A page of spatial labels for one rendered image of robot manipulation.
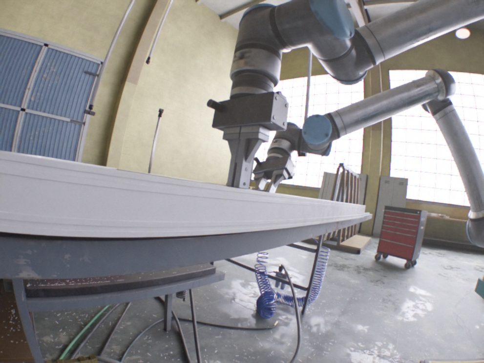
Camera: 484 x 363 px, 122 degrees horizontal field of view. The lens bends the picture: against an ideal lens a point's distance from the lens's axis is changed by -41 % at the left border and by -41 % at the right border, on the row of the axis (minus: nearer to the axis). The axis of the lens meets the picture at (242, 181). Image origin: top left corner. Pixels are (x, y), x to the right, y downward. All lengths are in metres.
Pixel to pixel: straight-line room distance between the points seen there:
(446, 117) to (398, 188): 6.71
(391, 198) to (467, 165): 6.69
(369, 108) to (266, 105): 0.45
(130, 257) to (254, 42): 0.38
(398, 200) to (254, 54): 7.38
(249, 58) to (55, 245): 0.38
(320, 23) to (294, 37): 0.06
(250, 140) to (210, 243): 0.18
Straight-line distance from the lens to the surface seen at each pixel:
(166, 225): 0.28
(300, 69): 10.76
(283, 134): 0.82
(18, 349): 0.97
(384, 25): 0.51
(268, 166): 0.73
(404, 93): 0.80
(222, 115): 0.41
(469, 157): 1.02
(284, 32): 0.41
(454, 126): 1.01
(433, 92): 0.87
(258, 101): 0.36
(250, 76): 0.38
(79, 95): 7.00
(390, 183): 7.67
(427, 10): 0.54
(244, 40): 0.43
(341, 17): 0.39
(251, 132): 0.36
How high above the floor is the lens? 0.94
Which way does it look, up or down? 1 degrees up
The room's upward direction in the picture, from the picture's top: 8 degrees clockwise
